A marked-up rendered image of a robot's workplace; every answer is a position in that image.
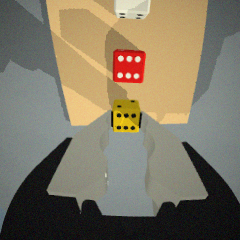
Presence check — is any yellow die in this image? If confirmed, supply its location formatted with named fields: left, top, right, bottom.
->
left=112, top=99, right=141, bottom=132

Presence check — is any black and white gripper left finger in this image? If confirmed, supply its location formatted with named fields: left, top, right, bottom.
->
left=0, top=110, right=113, bottom=240

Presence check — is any red die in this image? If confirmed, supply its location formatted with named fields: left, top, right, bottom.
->
left=113, top=49, right=146, bottom=83

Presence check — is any tan flat mat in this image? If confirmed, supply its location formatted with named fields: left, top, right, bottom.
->
left=46, top=0, right=208, bottom=126

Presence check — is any white die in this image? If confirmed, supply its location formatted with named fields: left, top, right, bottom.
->
left=114, top=0, right=151, bottom=19

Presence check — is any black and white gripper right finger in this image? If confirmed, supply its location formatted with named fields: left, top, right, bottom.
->
left=138, top=111, right=240, bottom=240

